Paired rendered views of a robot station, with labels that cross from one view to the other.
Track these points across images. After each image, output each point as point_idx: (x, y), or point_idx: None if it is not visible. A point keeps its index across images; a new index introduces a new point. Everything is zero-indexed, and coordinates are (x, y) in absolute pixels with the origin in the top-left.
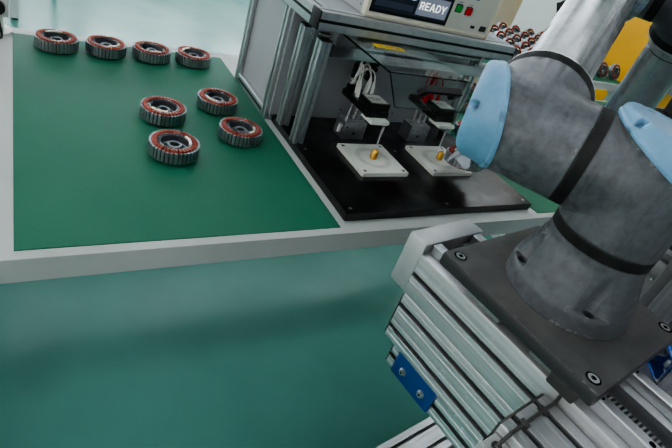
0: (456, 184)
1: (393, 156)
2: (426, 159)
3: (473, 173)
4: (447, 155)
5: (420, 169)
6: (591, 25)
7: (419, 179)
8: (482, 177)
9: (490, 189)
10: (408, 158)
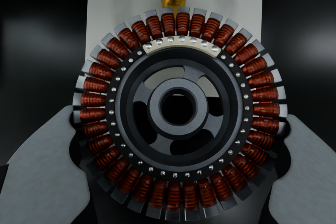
0: (149, 140)
1: None
2: (113, 11)
3: (281, 85)
4: (90, 76)
5: (70, 53)
6: None
7: (26, 105)
8: (302, 110)
9: (273, 178)
10: None
